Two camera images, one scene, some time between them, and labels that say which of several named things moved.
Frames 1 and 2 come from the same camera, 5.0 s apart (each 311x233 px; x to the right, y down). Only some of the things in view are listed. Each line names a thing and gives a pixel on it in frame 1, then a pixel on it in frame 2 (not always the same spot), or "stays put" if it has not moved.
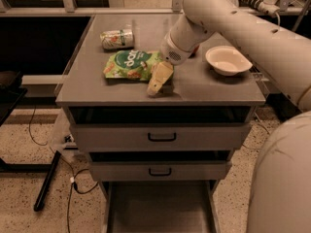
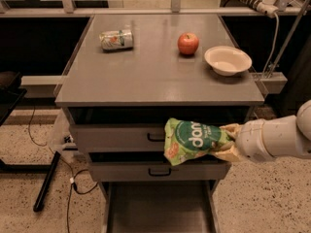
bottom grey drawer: (160, 206) stays put
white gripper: (170, 53) -> (251, 141)
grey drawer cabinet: (160, 135) stays put
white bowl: (227, 60) stays put
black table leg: (40, 198) stays put
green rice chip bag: (131, 64) -> (186, 139)
